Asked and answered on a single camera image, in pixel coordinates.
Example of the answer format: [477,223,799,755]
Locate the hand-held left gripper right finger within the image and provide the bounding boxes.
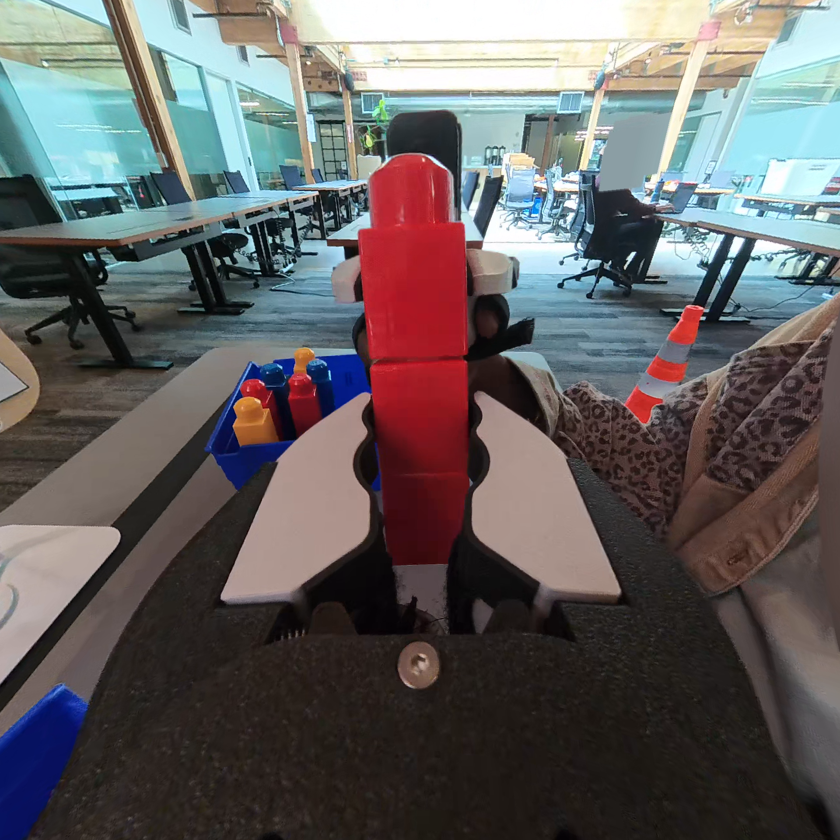
[458,390,623,636]

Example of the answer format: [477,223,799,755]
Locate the person's right hand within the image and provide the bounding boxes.
[467,297,551,435]

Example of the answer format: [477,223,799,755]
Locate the instruction poster on stand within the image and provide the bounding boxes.
[0,328,42,434]

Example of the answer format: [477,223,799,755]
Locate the black office chair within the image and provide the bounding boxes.
[0,175,143,350]
[556,172,636,301]

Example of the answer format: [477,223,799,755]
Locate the blue mega block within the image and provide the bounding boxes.
[259,363,294,437]
[306,359,336,419]

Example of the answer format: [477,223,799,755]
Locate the long wooden office desk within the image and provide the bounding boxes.
[655,206,840,324]
[0,190,319,370]

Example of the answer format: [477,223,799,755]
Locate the wooden post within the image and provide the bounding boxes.
[655,20,723,178]
[279,20,317,186]
[577,82,608,173]
[104,0,198,201]

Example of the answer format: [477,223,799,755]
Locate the person's beige jacket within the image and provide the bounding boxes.
[666,295,840,597]

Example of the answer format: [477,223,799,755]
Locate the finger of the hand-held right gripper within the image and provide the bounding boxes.
[331,258,364,305]
[465,249,521,294]

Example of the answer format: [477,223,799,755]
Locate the green potted plant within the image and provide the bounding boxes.
[363,98,391,156]

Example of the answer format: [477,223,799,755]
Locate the person's white shirt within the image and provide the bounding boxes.
[714,525,840,821]

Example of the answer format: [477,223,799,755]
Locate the yellow mega block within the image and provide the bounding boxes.
[233,397,280,447]

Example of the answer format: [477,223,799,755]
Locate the row of black office chairs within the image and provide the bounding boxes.
[125,164,329,290]

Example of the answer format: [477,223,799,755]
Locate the orange traffic cone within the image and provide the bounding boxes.
[623,305,705,425]

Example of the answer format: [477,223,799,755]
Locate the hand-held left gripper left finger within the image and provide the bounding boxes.
[220,392,387,636]

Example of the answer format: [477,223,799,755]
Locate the white wire stand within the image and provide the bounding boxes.
[0,525,123,685]

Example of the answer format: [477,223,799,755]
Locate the blue plastic bin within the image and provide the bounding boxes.
[0,684,90,840]
[205,354,383,492]

